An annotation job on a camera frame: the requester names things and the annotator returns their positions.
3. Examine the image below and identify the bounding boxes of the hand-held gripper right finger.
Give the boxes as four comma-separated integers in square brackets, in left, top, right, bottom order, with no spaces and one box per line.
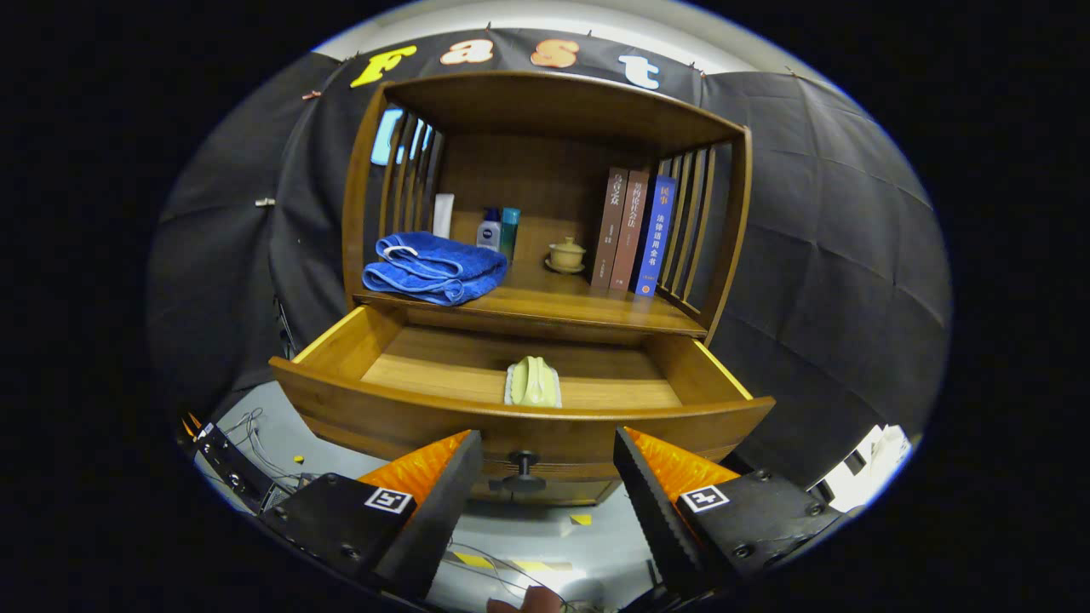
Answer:
[613,426,848,597]

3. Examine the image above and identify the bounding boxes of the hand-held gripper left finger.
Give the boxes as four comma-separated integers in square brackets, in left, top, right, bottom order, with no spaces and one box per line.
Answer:
[260,430,484,601]

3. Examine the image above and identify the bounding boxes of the wooden drawer with black knob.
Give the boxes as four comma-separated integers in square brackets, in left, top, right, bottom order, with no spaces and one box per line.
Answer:
[269,304,776,496]

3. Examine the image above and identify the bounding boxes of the green handled scrub brush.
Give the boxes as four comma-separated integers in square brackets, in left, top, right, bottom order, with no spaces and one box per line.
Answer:
[504,356,563,408]

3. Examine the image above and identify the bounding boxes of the wooden countertop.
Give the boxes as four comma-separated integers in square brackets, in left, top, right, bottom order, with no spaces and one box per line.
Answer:
[353,260,708,337]

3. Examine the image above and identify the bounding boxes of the wooden cabinet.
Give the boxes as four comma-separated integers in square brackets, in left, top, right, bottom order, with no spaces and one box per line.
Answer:
[341,70,754,505]

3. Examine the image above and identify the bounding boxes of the black electronic box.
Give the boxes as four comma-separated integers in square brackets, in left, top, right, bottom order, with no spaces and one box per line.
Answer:
[192,421,295,512]

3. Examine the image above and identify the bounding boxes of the white object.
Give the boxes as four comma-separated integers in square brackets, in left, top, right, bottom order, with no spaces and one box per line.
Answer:
[809,424,912,513]

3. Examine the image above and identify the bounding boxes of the folded blue towel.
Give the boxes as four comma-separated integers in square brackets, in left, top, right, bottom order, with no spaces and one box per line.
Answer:
[362,231,509,307]

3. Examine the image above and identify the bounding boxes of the beige lidded ceramic cup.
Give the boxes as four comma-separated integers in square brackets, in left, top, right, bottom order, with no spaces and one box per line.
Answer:
[544,237,588,275]

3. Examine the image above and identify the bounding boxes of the blue book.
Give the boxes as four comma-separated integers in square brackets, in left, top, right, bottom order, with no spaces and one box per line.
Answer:
[632,175,678,297]

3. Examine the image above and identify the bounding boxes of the reddish brown book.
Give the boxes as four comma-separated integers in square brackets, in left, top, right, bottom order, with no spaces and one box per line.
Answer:
[609,169,651,292]

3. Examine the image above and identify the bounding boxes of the dark brown book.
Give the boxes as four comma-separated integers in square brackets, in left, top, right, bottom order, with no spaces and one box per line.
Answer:
[591,167,629,287]

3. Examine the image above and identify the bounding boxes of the black backdrop cloth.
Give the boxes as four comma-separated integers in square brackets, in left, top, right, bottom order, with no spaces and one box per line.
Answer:
[145,30,952,490]

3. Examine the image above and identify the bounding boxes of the thin floor cables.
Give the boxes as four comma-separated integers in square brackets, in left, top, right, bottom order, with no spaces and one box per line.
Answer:
[221,409,316,490]

